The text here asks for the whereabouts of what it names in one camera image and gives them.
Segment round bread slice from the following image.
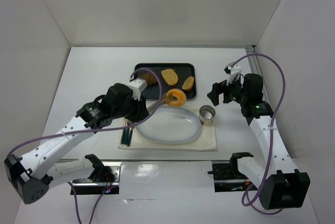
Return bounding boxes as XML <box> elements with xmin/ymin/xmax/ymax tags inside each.
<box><xmin>161</xmin><ymin>69</ymin><xmax>178</xmax><ymax>87</ymax></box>

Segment gold fork green handle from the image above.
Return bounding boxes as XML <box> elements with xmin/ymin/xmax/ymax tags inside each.
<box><xmin>125</xmin><ymin>127</ymin><xmax>134</xmax><ymax>147</ymax></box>

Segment gold spoon green handle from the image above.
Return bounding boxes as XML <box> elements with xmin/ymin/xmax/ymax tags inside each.
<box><xmin>120</xmin><ymin>120</ymin><xmax>130</xmax><ymax>144</ymax></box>

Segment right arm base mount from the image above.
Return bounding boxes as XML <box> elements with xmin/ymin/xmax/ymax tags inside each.
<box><xmin>207</xmin><ymin>161</ymin><xmax>251</xmax><ymax>193</ymax></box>

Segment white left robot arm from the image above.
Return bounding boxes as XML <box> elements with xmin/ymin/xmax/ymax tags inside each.
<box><xmin>4</xmin><ymin>79</ymin><xmax>149</xmax><ymax>204</ymax></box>

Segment light blue oval plate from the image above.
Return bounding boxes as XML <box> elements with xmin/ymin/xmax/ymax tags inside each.
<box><xmin>136</xmin><ymin>106</ymin><xmax>201</xmax><ymax>144</ymax></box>

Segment small bread loaf half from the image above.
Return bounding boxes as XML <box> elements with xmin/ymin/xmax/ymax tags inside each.
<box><xmin>182</xmin><ymin>76</ymin><xmax>195</xmax><ymax>92</ymax></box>

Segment stainless steel cup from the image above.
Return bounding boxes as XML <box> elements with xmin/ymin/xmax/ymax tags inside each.
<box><xmin>198</xmin><ymin>105</ymin><xmax>216</xmax><ymax>125</ymax></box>

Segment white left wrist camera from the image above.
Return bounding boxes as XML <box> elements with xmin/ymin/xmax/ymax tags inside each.
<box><xmin>127</xmin><ymin>79</ymin><xmax>147</xmax><ymax>101</ymax></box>

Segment brown croissant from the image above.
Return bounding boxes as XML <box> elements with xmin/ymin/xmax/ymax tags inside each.
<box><xmin>139</xmin><ymin>72</ymin><xmax>158</xmax><ymax>87</ymax></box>

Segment metal tongs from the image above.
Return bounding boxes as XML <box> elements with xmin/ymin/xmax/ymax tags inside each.
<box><xmin>147</xmin><ymin>95</ymin><xmax>173</xmax><ymax>114</ymax></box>

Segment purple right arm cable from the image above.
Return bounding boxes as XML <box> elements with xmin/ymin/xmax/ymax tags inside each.
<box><xmin>230</xmin><ymin>53</ymin><xmax>285</xmax><ymax>215</ymax></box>

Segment orange glazed donut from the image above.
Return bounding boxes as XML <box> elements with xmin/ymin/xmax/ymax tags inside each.
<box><xmin>165</xmin><ymin>88</ymin><xmax>187</xmax><ymax>107</ymax></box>

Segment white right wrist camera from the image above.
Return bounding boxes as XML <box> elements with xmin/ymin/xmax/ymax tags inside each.
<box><xmin>224</xmin><ymin>62</ymin><xmax>242</xmax><ymax>85</ymax></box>

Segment beige cloth placemat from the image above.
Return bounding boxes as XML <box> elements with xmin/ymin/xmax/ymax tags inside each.
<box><xmin>118</xmin><ymin>105</ymin><xmax>217</xmax><ymax>152</ymax></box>

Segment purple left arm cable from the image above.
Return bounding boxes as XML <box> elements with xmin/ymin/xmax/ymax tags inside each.
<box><xmin>6</xmin><ymin>68</ymin><xmax>163</xmax><ymax>224</ymax></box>

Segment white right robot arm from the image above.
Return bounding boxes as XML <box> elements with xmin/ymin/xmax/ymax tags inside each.
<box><xmin>207</xmin><ymin>74</ymin><xmax>310</xmax><ymax>210</ymax></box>

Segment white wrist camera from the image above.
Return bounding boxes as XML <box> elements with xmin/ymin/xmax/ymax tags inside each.
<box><xmin>127</xmin><ymin>79</ymin><xmax>147</xmax><ymax>101</ymax></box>
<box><xmin>224</xmin><ymin>62</ymin><xmax>242</xmax><ymax>85</ymax></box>

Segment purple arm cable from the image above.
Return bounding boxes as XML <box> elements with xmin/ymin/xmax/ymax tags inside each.
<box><xmin>6</xmin><ymin>68</ymin><xmax>163</xmax><ymax>224</ymax></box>
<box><xmin>230</xmin><ymin>53</ymin><xmax>285</xmax><ymax>215</ymax></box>

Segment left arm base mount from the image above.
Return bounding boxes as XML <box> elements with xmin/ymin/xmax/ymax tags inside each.
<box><xmin>72</xmin><ymin>162</ymin><xmax>121</xmax><ymax>195</ymax></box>

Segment aluminium frame rail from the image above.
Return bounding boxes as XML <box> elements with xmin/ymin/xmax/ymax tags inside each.
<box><xmin>245</xmin><ymin>45</ymin><xmax>270</xmax><ymax>103</ymax></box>

